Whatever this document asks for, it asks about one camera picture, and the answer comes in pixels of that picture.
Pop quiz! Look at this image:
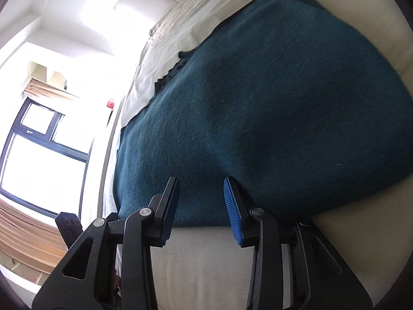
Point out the black framed window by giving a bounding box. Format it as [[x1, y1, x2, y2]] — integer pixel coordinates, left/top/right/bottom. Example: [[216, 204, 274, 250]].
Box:
[[0, 98, 97, 218]]

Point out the beige curtain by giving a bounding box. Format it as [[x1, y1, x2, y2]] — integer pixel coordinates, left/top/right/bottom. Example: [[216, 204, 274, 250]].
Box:
[[21, 81, 81, 103], [0, 197, 69, 285]]

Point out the white wall shelf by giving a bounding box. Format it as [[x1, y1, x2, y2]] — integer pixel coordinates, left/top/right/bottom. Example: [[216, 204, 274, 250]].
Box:
[[27, 60, 70, 89]]

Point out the dark teal knit sweater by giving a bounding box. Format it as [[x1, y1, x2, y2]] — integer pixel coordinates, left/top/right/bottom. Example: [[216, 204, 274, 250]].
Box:
[[113, 0, 413, 228]]

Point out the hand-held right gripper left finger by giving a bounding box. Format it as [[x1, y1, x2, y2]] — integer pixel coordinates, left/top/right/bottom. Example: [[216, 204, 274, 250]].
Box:
[[31, 176, 180, 310]]

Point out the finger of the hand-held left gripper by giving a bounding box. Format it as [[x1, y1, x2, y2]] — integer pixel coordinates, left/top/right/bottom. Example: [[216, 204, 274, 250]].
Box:
[[55, 212, 85, 250]]

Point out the bed with beige sheet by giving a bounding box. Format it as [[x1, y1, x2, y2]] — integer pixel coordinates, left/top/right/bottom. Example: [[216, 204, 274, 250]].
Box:
[[103, 0, 413, 310]]

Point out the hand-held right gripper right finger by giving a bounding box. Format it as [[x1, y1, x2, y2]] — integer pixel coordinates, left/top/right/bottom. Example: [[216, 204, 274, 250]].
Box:
[[223, 176, 373, 310]]

